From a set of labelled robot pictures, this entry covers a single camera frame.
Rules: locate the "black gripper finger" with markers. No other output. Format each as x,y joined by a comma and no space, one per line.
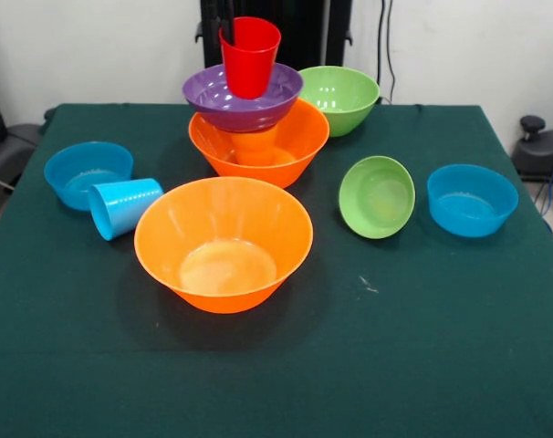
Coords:
220,16
230,27

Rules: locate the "red cup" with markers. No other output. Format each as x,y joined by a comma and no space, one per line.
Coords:
251,64

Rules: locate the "purple bowl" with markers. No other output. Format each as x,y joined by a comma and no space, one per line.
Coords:
203,98

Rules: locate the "orange cup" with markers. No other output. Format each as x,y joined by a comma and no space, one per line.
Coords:
256,148

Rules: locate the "large orange bowl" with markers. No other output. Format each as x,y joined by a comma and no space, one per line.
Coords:
304,141
222,228

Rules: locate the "large green bowl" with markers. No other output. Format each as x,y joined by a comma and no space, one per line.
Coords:
345,100

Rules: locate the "blue cup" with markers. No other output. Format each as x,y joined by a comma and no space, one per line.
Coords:
121,207

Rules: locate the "small green bowl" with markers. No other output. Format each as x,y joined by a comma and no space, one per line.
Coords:
377,198

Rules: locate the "blue bowl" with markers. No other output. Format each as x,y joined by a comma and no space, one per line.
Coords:
472,205
85,169

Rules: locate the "dark green table cloth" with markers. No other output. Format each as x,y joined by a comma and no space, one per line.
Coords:
276,374

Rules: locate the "black pedestal foot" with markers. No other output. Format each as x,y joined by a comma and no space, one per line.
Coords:
543,150
12,150

